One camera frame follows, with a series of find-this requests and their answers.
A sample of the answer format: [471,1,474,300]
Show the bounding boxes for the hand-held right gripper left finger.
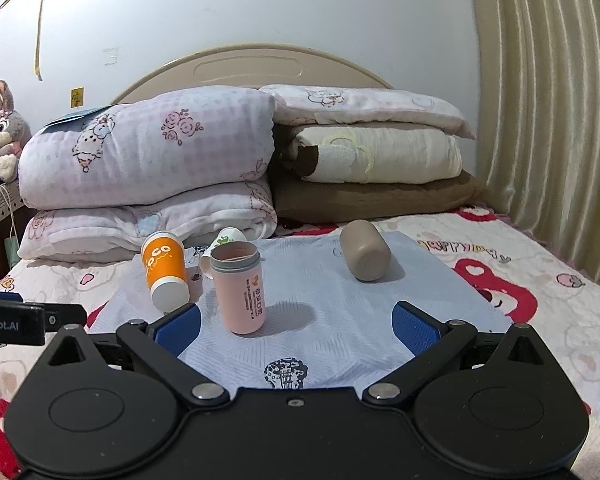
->
[39,304,229,409]

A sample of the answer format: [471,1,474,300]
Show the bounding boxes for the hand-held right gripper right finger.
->
[362,301,556,404]

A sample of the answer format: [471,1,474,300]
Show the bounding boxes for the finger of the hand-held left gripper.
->
[44,305,87,332]

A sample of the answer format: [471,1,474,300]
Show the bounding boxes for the orange paper cup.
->
[140,230,190,311]

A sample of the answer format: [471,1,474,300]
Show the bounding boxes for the brown matte cup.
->
[340,220,392,282]

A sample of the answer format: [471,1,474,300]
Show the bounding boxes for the pink plastic cup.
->
[208,241,266,336]

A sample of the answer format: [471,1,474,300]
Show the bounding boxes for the light blue printed cloth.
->
[87,232,498,391]

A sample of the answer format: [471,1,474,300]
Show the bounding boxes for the pink floral pillow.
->
[17,180,279,262]

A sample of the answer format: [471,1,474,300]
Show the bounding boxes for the white mug with green print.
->
[199,227,247,281]

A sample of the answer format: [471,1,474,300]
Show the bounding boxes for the printed bed sheet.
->
[0,205,600,480]

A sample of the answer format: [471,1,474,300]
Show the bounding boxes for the brown pillow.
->
[272,170,487,224]

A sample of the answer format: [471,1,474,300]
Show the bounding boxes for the cream folded blanket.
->
[286,122,464,184]

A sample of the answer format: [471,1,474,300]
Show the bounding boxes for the pink checkered folded quilt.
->
[19,87,277,209]

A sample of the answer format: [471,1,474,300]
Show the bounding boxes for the grey rabbit plush toy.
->
[0,80,33,184]

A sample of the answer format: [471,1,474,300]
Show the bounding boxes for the pink checkered pillow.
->
[259,84,477,139]

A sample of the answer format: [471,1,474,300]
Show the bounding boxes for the cream curtain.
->
[467,0,600,286]

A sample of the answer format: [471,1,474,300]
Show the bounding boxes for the beige headboard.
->
[111,44,396,107]

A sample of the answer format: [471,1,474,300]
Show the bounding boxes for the white cable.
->
[0,160,20,261]

